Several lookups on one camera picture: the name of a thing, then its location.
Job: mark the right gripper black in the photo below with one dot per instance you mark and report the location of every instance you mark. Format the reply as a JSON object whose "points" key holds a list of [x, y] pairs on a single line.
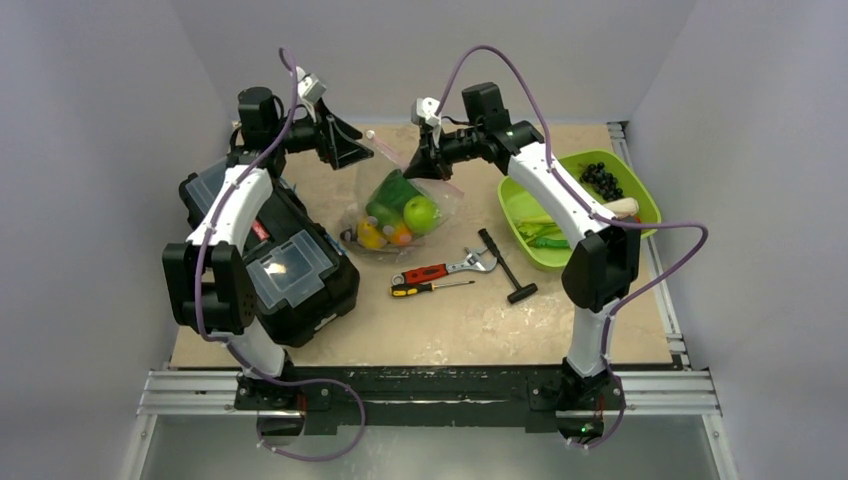
{"points": [[436, 148]]}

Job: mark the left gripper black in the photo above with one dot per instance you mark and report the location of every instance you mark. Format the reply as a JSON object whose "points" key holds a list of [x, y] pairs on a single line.
{"points": [[337, 143]]}

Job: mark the green apple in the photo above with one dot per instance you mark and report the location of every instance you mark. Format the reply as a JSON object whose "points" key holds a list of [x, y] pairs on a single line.
{"points": [[421, 215]]}

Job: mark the bok choy green white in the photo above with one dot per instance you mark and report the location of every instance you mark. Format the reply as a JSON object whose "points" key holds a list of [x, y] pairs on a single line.
{"points": [[387, 202]]}

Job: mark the clear zip top bag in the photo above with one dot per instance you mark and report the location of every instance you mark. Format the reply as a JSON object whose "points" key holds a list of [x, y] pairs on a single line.
{"points": [[369, 174]]}

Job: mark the orange tangerine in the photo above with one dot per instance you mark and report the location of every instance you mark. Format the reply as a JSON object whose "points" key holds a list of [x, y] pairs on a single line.
{"points": [[400, 236]]}

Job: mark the yellow lemon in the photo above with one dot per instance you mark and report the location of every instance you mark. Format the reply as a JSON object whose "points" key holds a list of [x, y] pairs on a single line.
{"points": [[369, 237]]}

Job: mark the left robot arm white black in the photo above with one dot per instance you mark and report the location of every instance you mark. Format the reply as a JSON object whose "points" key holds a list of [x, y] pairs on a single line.
{"points": [[209, 287]]}

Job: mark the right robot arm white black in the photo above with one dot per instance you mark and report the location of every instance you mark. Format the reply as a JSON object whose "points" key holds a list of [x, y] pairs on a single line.
{"points": [[604, 257]]}

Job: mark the black toolbox far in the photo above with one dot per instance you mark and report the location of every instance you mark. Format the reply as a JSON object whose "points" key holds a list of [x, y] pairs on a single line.
{"points": [[280, 217]]}

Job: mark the black toolbox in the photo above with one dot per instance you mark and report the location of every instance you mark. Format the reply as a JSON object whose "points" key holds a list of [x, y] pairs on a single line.
{"points": [[303, 283], [280, 217]]}

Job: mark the green plastic basin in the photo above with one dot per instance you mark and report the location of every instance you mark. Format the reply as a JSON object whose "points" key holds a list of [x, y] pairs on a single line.
{"points": [[517, 204]]}

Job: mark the yellow black screwdriver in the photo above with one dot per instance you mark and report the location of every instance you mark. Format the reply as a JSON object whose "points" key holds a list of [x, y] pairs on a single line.
{"points": [[406, 290]]}

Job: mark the green chili pepper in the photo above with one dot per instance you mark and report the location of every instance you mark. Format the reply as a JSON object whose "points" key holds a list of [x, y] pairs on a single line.
{"points": [[548, 243]]}

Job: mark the black toolbox near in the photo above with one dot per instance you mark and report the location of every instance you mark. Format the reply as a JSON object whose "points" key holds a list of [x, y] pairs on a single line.
{"points": [[303, 283]]}

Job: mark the black hammer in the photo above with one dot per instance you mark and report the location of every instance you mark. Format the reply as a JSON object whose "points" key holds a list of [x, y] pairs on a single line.
{"points": [[520, 292]]}

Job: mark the dark grapes bunch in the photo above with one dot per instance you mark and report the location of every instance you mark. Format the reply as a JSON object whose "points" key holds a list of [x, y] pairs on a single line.
{"points": [[602, 182]]}

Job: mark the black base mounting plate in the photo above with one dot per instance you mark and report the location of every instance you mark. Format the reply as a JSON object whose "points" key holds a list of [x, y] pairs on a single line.
{"points": [[535, 398]]}

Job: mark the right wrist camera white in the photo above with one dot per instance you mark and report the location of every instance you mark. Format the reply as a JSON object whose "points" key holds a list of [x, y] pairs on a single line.
{"points": [[425, 115]]}

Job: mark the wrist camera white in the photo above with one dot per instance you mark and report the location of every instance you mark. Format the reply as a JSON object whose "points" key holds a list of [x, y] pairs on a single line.
{"points": [[425, 115], [310, 89]]}

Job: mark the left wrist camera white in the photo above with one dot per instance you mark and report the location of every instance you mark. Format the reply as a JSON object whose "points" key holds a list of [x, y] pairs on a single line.
{"points": [[310, 89]]}

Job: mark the red handled adjustable wrench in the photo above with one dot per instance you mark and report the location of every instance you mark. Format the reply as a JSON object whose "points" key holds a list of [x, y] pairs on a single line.
{"points": [[476, 260]]}

